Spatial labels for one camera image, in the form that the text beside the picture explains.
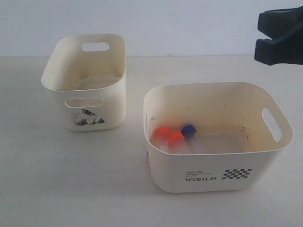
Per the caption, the blue-capped clear tube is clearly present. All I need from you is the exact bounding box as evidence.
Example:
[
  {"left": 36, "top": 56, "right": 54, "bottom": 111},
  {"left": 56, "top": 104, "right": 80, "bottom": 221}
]
[{"left": 181, "top": 125, "right": 211, "bottom": 154}]

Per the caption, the large cream WORLD bin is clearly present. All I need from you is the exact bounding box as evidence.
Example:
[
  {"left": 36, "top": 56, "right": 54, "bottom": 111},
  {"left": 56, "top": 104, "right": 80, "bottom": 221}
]
[{"left": 143, "top": 82, "right": 293, "bottom": 193}]

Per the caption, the small cream plastic bin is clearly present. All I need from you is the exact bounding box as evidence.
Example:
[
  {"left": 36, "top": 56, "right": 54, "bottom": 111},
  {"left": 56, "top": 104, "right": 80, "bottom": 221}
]
[{"left": 41, "top": 34, "right": 126, "bottom": 131}]

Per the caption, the orange-capped clear tube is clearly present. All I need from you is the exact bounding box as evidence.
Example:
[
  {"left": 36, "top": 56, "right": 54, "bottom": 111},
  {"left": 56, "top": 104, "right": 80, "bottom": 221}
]
[
  {"left": 169, "top": 132, "right": 191, "bottom": 155},
  {"left": 153, "top": 127, "right": 171, "bottom": 153}
]

